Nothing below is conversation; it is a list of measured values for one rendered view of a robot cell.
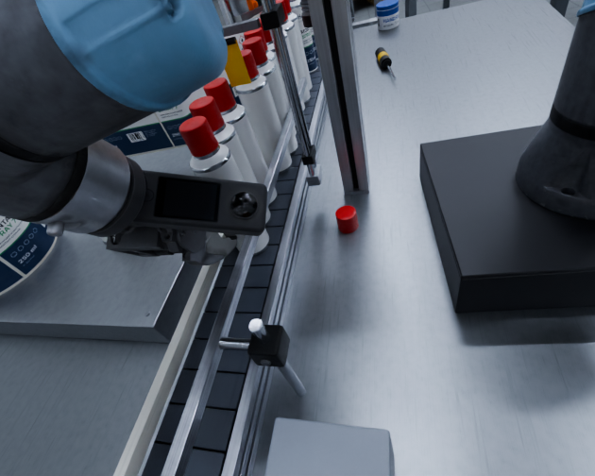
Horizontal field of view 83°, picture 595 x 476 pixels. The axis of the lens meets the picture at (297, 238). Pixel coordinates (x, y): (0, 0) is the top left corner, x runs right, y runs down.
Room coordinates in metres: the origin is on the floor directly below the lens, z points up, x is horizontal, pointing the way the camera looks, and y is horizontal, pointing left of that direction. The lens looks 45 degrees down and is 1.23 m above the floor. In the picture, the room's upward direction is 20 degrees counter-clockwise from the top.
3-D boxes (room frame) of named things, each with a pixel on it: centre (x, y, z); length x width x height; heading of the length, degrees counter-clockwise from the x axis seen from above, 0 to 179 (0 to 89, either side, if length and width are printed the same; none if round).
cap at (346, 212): (0.39, -0.09, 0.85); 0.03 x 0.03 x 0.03
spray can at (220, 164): (0.38, 0.07, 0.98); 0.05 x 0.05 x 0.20
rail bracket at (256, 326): (0.17, 0.08, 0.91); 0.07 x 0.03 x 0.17; 66
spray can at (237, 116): (0.47, 0.03, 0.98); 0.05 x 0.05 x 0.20
